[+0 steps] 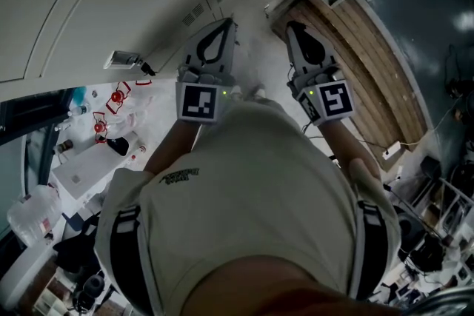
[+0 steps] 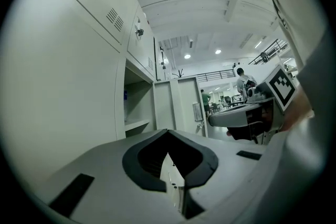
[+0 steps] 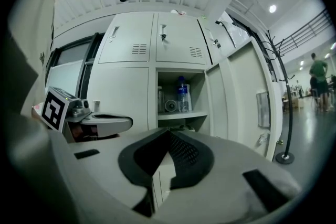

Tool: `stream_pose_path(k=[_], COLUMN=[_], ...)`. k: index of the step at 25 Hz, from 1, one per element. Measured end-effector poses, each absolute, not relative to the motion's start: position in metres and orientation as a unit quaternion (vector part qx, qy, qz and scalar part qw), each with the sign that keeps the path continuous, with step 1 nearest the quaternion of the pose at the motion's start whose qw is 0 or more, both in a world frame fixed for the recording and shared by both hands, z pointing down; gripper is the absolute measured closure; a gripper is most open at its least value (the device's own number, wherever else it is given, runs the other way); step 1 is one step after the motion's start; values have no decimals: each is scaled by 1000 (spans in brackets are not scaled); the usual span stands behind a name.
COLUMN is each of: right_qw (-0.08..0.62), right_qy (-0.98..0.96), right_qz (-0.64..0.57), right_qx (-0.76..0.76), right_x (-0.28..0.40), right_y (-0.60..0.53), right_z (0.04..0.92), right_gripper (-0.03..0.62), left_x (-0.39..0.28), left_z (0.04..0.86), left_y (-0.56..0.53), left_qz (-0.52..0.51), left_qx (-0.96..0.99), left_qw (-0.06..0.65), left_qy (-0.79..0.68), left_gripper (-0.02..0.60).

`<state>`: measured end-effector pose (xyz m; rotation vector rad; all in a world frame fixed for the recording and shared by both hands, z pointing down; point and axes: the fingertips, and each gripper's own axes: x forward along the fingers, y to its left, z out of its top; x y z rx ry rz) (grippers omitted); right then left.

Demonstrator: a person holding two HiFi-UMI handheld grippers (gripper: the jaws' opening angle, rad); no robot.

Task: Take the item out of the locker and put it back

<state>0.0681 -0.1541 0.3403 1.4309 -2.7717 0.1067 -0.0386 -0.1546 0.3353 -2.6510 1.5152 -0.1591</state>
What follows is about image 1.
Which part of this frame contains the white rectangular box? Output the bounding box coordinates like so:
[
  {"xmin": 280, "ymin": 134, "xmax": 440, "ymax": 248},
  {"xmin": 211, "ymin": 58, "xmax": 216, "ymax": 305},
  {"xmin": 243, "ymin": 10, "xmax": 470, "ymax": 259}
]
[{"xmin": 50, "ymin": 139, "xmax": 129, "ymax": 201}]

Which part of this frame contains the black office chair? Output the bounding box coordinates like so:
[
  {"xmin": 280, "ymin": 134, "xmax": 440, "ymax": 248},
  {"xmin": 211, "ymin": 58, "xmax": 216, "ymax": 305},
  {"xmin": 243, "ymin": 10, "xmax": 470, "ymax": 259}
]
[{"xmin": 395, "ymin": 205, "xmax": 427, "ymax": 252}]

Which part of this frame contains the white shelf unit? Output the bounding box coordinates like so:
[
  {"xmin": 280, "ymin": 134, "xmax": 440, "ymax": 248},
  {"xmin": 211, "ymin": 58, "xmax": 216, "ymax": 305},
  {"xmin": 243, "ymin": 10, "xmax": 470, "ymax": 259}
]
[{"xmin": 32, "ymin": 283, "xmax": 77, "ymax": 316}]

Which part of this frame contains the wooden pallet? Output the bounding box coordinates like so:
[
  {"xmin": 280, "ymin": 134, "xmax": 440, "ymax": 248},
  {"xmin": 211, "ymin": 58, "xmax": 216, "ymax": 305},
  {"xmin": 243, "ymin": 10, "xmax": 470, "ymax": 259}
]
[{"xmin": 271, "ymin": 0, "xmax": 430, "ymax": 155}]

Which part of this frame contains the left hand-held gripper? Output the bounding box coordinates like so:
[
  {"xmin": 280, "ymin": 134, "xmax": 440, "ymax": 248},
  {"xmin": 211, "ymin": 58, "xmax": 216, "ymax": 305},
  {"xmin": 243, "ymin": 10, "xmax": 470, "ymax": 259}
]
[{"xmin": 174, "ymin": 17, "xmax": 241, "ymax": 126}]

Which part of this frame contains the brown jar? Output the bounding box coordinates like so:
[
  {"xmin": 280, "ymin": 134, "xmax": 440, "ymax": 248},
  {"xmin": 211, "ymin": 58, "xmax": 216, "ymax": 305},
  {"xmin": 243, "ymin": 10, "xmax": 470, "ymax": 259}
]
[{"xmin": 54, "ymin": 139, "xmax": 76, "ymax": 155}]

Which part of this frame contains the person's beige t-shirt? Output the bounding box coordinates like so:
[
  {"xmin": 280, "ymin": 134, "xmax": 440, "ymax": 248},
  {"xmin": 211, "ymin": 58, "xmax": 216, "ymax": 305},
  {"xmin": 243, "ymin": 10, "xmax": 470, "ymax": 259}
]
[{"xmin": 94, "ymin": 98, "xmax": 404, "ymax": 316}]

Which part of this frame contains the white power strip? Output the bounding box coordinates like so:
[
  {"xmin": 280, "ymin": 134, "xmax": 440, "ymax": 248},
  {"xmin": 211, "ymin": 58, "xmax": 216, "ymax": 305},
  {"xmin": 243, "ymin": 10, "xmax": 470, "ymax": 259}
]
[{"xmin": 382, "ymin": 141, "xmax": 404, "ymax": 161}]

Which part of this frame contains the person's left forearm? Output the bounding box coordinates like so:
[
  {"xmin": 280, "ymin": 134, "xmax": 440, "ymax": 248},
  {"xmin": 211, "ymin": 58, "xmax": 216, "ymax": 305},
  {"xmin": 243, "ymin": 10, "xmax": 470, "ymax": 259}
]
[{"xmin": 142, "ymin": 118, "xmax": 204, "ymax": 177}]

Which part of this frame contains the black harness strap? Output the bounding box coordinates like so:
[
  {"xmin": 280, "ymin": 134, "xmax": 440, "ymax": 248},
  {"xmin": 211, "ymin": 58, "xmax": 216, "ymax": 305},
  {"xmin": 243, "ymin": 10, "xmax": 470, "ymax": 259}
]
[
  {"xmin": 353, "ymin": 200, "xmax": 389, "ymax": 301},
  {"xmin": 109, "ymin": 206, "xmax": 156, "ymax": 316}
]

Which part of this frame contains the black camera device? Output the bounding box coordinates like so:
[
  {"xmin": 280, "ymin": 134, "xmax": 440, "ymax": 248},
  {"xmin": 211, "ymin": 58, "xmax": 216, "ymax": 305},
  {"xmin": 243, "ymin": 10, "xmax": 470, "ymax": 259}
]
[{"xmin": 72, "ymin": 272, "xmax": 108, "ymax": 314}]

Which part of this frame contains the black cap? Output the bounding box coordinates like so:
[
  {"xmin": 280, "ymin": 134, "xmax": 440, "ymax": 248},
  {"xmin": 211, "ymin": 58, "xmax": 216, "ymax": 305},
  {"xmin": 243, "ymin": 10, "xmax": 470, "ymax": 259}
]
[{"xmin": 106, "ymin": 136, "xmax": 130, "ymax": 157}]

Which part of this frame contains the small clear plastic bottle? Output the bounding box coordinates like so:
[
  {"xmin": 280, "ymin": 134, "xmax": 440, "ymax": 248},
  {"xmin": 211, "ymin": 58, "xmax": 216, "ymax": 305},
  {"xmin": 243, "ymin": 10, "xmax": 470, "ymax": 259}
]
[{"xmin": 67, "ymin": 103, "xmax": 93, "ymax": 118}]

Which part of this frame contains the white wire rack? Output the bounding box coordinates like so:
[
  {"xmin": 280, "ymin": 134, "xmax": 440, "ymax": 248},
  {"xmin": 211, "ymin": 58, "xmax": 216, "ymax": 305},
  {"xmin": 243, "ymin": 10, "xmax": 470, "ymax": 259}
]
[{"xmin": 433, "ymin": 176, "xmax": 474, "ymax": 286}]

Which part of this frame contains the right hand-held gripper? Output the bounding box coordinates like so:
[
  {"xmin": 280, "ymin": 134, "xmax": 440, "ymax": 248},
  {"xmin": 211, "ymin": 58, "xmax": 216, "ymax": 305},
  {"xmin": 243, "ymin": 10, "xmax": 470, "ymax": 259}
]
[{"xmin": 284, "ymin": 20, "xmax": 356, "ymax": 127}]

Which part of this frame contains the black bag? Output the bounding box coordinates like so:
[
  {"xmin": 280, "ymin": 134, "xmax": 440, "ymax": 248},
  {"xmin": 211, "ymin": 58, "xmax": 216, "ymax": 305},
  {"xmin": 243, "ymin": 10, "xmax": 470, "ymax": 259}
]
[
  {"xmin": 53, "ymin": 212, "xmax": 103, "ymax": 273},
  {"xmin": 409, "ymin": 232, "xmax": 447, "ymax": 274}
]

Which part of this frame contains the person's head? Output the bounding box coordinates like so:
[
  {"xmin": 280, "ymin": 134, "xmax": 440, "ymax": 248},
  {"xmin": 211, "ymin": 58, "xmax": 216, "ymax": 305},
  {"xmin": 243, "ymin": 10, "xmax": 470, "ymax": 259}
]
[{"xmin": 180, "ymin": 254, "xmax": 375, "ymax": 316}]

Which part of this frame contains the black window frame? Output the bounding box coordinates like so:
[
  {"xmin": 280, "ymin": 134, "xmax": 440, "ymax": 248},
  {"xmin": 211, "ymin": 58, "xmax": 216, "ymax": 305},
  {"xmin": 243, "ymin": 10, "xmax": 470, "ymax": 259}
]
[{"xmin": 0, "ymin": 87, "xmax": 75, "ymax": 193}]

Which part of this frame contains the large clear water jug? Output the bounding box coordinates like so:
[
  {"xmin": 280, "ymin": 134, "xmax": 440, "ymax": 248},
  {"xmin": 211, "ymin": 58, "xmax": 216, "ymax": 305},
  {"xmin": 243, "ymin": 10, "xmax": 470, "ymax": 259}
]
[{"xmin": 6, "ymin": 184, "xmax": 63, "ymax": 247}]

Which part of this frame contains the person's right forearm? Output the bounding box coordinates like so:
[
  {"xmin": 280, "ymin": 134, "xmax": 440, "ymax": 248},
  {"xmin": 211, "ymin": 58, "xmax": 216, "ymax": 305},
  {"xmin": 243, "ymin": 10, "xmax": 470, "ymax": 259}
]
[{"xmin": 321, "ymin": 118, "xmax": 383, "ymax": 182}]

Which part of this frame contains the teal plastic object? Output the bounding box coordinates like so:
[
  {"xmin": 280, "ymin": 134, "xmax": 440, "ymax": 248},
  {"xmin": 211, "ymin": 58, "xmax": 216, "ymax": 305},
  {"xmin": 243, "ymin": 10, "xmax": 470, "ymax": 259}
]
[{"xmin": 73, "ymin": 86, "xmax": 90, "ymax": 105}]

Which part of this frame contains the black key fob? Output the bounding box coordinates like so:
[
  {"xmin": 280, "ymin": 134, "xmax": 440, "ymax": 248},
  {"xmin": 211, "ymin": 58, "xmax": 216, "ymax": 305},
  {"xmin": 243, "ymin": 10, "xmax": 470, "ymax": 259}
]
[{"xmin": 139, "ymin": 61, "xmax": 157, "ymax": 78}]

